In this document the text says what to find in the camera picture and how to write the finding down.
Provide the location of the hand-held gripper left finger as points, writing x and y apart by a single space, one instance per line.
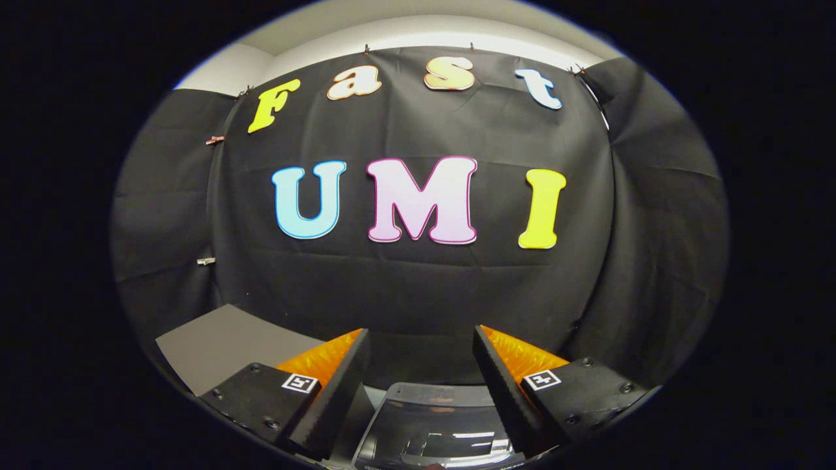
338 391

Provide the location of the pink clip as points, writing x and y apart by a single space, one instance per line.
214 140

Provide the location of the grey box stand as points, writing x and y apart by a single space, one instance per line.
222 346

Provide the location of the dark glass washing machine lid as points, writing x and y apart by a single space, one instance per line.
431 424

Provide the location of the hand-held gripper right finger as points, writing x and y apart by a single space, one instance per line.
503 391

